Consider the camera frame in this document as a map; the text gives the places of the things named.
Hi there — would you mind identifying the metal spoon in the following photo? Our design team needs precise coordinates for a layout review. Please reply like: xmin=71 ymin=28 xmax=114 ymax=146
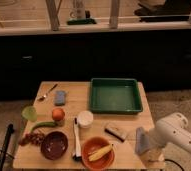
xmin=37 ymin=84 xmax=58 ymax=102

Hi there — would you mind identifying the green book on shelf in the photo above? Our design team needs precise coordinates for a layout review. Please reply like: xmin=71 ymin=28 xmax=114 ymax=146
xmin=67 ymin=18 xmax=97 ymax=25

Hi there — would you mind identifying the dark purple bowl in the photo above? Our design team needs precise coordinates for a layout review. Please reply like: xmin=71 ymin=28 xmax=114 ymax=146
xmin=40 ymin=131 xmax=68 ymax=160

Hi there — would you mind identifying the white mug on shelf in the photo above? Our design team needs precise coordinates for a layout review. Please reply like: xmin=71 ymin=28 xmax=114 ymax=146
xmin=70 ymin=0 xmax=86 ymax=19

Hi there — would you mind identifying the red dried chili bunch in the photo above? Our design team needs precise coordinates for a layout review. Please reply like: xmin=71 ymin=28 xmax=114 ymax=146
xmin=19 ymin=132 xmax=45 ymax=146

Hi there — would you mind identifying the green plastic tray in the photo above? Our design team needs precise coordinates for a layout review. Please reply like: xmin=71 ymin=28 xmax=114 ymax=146
xmin=89 ymin=78 xmax=143 ymax=115

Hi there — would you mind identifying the black pole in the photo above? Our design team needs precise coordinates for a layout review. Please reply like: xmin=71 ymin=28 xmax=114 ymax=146
xmin=0 ymin=124 xmax=14 ymax=171

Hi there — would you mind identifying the blue sponge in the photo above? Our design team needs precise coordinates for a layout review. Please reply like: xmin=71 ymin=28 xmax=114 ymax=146
xmin=54 ymin=91 xmax=66 ymax=106

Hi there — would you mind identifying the green chili pepper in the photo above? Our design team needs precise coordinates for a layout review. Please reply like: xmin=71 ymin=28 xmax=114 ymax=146
xmin=30 ymin=122 xmax=57 ymax=133

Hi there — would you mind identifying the orange bowl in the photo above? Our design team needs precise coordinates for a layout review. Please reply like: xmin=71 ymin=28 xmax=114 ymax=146
xmin=81 ymin=137 xmax=114 ymax=171

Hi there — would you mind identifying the white handled brush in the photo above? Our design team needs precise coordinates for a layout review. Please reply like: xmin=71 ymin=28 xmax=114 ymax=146
xmin=73 ymin=119 xmax=82 ymax=161

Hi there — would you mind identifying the green plastic cup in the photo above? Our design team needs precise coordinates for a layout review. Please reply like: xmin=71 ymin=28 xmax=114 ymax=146
xmin=22 ymin=106 xmax=37 ymax=122

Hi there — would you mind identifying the wooden block eraser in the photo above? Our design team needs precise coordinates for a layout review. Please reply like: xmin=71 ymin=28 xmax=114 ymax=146
xmin=104 ymin=123 xmax=127 ymax=142

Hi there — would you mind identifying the light blue towel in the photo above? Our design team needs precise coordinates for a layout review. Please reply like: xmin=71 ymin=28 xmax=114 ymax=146
xmin=135 ymin=127 xmax=150 ymax=155

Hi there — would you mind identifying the yellow corn cob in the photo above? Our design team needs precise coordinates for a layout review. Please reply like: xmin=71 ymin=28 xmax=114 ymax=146
xmin=88 ymin=145 xmax=112 ymax=161

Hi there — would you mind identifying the black cable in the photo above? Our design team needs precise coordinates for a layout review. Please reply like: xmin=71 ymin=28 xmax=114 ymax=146
xmin=163 ymin=158 xmax=186 ymax=171

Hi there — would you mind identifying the white cup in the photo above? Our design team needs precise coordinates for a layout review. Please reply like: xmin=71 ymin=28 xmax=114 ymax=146
xmin=77 ymin=111 xmax=94 ymax=128

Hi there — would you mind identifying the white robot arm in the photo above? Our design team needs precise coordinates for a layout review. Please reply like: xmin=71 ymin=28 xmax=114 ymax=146
xmin=146 ymin=112 xmax=191 ymax=154

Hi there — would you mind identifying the wooden shelf rail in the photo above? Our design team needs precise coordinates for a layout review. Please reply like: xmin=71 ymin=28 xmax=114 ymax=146
xmin=0 ymin=0 xmax=191 ymax=35

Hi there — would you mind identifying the orange fruit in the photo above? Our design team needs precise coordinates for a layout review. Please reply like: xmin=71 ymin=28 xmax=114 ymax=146
xmin=52 ymin=108 xmax=65 ymax=121

